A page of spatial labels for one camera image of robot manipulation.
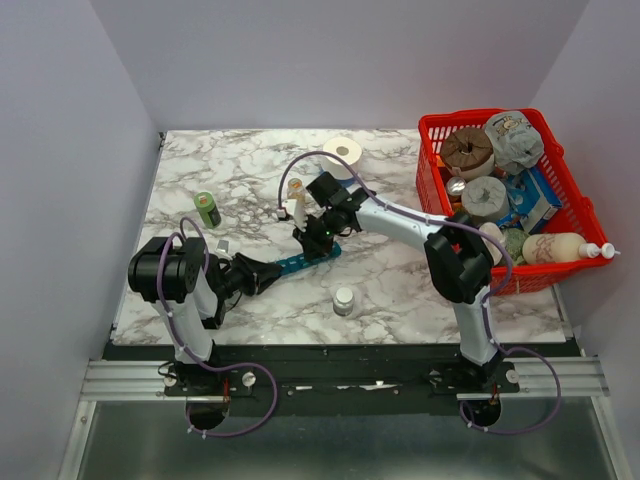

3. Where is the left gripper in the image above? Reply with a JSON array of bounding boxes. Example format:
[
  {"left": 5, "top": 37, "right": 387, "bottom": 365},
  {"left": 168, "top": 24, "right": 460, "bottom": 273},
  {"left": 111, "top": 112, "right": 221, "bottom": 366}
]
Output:
[{"left": 217, "top": 252, "right": 282, "bottom": 301}]

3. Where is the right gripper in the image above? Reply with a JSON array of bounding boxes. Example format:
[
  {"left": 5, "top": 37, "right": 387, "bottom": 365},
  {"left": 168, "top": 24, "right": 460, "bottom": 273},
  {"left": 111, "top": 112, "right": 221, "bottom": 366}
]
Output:
[{"left": 292, "top": 209, "right": 340, "bottom": 263}]

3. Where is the teal weekly pill organizer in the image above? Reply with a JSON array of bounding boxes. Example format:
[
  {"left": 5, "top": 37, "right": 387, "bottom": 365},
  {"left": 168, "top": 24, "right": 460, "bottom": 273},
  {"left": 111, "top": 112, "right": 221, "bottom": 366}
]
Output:
[{"left": 276, "top": 242, "right": 342, "bottom": 276}]

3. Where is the white pill bottle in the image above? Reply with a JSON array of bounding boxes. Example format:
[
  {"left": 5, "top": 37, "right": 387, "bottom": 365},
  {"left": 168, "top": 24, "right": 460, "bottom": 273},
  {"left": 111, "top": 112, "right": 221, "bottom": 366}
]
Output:
[{"left": 332, "top": 287, "right": 355, "bottom": 316}]

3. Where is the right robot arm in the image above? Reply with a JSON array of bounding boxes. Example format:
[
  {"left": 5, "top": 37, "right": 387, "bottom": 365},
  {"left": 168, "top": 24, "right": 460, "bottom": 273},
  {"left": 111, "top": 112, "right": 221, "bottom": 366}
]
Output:
[{"left": 278, "top": 172, "right": 504, "bottom": 392}]

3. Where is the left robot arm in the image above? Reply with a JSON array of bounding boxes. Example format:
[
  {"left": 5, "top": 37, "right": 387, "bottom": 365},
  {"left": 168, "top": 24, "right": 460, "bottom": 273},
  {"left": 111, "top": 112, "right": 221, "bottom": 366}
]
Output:
[{"left": 128, "top": 235, "right": 283, "bottom": 395}]

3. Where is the amber glass pill jar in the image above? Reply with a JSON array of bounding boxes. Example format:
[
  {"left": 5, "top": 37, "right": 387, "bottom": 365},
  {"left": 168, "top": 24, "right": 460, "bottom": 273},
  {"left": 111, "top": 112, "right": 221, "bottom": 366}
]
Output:
[{"left": 287, "top": 178, "right": 306, "bottom": 203}]

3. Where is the green pill bottle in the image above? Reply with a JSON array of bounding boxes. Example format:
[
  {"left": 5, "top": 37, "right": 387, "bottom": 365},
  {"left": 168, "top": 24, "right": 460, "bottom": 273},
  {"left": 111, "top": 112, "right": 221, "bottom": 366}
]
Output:
[{"left": 194, "top": 191, "right": 221, "bottom": 229}]

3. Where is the white toilet paper roll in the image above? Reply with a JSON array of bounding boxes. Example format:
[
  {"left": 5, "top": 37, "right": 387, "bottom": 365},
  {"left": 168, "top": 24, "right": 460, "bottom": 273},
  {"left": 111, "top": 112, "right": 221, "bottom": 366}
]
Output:
[{"left": 321, "top": 137, "right": 363, "bottom": 182}]

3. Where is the silver can top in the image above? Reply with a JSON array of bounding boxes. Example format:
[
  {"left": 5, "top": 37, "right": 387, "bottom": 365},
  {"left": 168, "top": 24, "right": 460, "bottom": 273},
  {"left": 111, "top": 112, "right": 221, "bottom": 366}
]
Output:
[{"left": 445, "top": 176, "right": 467, "bottom": 199}]

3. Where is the grey paper roll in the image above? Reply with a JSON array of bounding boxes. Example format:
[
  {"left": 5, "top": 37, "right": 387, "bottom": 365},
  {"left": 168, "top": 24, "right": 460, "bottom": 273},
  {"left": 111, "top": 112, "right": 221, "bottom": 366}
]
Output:
[{"left": 461, "top": 176, "right": 510, "bottom": 223}]

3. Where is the brown paper roll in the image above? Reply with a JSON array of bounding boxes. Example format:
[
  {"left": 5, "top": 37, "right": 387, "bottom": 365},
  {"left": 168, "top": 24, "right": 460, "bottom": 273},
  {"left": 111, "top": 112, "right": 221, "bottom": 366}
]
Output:
[{"left": 440, "top": 127, "right": 495, "bottom": 181}]

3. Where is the green round object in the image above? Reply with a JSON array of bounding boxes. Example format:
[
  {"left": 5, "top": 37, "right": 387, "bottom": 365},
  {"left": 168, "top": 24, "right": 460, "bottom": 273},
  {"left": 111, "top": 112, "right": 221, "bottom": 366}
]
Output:
[{"left": 502, "top": 228, "right": 529, "bottom": 266}]

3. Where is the blue cardboard box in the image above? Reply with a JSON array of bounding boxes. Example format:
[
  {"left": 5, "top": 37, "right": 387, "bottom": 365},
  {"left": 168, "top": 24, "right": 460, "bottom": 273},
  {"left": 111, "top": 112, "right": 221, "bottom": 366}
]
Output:
[{"left": 503, "top": 166, "right": 563, "bottom": 234}]

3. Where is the grey crumpled printed bag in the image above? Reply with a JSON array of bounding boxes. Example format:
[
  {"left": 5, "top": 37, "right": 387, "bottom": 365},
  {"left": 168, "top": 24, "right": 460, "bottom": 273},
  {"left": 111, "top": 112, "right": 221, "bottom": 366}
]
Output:
[{"left": 484, "top": 110, "right": 544, "bottom": 175}]

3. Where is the cream squeeze bottle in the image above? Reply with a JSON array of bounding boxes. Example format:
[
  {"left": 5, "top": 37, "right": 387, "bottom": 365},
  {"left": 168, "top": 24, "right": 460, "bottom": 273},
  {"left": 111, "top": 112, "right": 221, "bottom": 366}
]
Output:
[{"left": 522, "top": 233, "right": 620, "bottom": 265}]

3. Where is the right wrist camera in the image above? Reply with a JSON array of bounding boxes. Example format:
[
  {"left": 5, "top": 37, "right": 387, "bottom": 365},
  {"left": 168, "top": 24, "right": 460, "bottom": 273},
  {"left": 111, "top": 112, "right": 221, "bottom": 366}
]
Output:
[{"left": 276, "top": 198, "right": 308, "bottom": 231}]

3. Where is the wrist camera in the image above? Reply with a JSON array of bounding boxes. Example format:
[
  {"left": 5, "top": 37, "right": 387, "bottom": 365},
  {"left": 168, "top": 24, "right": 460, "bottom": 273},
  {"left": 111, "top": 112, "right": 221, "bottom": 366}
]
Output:
[
  {"left": 276, "top": 198, "right": 308, "bottom": 231},
  {"left": 216, "top": 239, "right": 229, "bottom": 254}
]

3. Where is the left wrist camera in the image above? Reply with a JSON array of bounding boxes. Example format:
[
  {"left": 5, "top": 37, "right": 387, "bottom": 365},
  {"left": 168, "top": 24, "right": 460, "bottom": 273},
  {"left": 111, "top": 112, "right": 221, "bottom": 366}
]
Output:
[{"left": 216, "top": 239, "right": 229, "bottom": 254}]

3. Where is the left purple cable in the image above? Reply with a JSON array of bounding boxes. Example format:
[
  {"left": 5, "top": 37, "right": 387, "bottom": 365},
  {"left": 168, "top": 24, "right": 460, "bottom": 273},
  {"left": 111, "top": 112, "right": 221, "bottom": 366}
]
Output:
[{"left": 156, "top": 215, "right": 279, "bottom": 439}]

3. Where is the purple cable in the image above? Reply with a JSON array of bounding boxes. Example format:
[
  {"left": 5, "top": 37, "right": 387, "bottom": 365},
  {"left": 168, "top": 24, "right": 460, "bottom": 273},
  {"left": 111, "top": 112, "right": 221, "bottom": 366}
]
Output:
[
  {"left": 275, "top": 150, "right": 562, "bottom": 435},
  {"left": 156, "top": 215, "right": 279, "bottom": 439}
]

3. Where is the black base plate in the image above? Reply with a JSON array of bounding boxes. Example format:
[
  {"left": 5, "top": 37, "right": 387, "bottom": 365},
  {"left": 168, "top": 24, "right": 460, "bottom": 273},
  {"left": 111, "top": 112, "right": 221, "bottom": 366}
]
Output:
[{"left": 98, "top": 342, "right": 584, "bottom": 417}]

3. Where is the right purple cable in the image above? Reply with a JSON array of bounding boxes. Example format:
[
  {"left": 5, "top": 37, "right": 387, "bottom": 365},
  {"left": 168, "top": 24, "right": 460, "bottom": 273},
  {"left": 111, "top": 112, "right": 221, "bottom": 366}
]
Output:
[{"left": 275, "top": 150, "right": 562, "bottom": 435}]

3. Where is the aluminium rail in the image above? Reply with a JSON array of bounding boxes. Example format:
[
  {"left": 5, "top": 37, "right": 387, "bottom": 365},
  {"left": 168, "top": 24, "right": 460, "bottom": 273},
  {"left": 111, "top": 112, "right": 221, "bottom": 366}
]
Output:
[{"left": 81, "top": 357, "right": 610, "bottom": 403}]

